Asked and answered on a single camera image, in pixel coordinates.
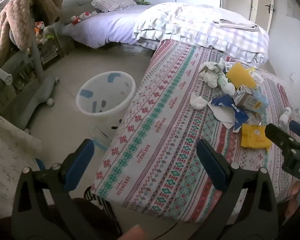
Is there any purple bed sheet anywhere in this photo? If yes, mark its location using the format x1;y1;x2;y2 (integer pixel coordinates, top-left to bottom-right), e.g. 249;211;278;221
64;5;160;49

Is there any grey swivel chair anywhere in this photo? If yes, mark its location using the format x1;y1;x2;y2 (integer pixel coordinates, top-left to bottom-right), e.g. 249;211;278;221
0;37;59;130

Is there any plaid ruffled pillow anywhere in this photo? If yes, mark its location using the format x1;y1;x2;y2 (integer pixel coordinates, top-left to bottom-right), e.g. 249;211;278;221
91;0;138;12

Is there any folded striped cloth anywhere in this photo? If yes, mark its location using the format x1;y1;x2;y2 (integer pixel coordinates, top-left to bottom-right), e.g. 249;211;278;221
213;19;258;32

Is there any small white bottle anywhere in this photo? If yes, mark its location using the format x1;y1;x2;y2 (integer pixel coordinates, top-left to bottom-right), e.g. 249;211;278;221
280;107;293;127

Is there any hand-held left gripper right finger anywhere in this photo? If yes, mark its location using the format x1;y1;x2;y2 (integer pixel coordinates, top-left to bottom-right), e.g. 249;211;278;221
190;138;280;240

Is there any bedside shelf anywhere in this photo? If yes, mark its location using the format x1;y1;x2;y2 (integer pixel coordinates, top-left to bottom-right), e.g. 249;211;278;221
35;21;70;65

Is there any clear plastic wrap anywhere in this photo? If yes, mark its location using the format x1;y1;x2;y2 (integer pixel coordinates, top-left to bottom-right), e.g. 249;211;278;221
250;70;265;90

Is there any yellow packet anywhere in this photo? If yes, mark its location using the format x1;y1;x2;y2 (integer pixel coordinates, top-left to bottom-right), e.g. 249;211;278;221
241;123;272;153

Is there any blue white printed box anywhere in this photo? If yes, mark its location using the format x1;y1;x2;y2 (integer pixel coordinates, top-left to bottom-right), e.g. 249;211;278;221
224;60;237;73

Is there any black striped object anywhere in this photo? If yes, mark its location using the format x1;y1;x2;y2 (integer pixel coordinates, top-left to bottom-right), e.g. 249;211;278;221
84;186;115;220

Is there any plaid ruffled quilt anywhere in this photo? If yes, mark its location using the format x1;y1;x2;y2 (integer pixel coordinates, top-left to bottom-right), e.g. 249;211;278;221
132;2;269;68

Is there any red white plush toy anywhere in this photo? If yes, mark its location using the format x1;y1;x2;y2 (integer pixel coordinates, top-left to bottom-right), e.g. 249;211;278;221
70;11;93;25

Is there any large white tissue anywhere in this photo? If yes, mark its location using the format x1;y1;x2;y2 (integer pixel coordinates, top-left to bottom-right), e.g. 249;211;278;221
199;59;227;89

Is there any white plastic waste bin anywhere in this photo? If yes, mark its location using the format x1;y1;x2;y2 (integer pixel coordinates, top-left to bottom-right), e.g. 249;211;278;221
76;71;137;133

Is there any white patterned cloth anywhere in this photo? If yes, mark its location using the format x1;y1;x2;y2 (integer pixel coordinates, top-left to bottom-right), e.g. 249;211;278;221
0;107;42;205

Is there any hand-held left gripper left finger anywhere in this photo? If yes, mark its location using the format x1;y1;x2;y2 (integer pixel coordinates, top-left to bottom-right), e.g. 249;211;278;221
11;138;123;240

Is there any light blue packet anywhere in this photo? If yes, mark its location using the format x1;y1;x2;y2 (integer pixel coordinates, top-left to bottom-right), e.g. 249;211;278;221
252;90;269;110

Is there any small white tissue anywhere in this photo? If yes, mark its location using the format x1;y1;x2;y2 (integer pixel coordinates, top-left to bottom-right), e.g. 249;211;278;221
190;92;208;110

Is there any drink carton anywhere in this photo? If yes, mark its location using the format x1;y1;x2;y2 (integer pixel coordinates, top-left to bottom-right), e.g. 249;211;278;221
233;84;262;110

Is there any grey padded headboard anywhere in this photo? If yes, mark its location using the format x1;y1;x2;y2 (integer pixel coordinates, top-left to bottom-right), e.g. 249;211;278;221
57;0;140;30

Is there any white green bottle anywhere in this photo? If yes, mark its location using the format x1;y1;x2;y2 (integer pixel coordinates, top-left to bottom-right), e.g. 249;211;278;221
218;74;235;96

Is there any patterned bed sheet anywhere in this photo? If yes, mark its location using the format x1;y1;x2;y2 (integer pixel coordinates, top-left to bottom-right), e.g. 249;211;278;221
92;39;300;224

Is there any torn blue white wrapper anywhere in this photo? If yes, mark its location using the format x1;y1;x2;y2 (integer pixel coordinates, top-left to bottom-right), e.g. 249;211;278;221
207;94;249;133

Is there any yellow sponge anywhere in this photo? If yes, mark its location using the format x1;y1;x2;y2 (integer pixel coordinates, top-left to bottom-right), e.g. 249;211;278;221
225;62;257;89

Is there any clear plastic bag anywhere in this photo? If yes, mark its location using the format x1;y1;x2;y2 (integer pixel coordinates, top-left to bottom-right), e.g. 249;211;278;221
91;127;111;151

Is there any brown fleece blanket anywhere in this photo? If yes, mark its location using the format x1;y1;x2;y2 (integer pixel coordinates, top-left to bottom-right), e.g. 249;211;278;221
0;0;63;67

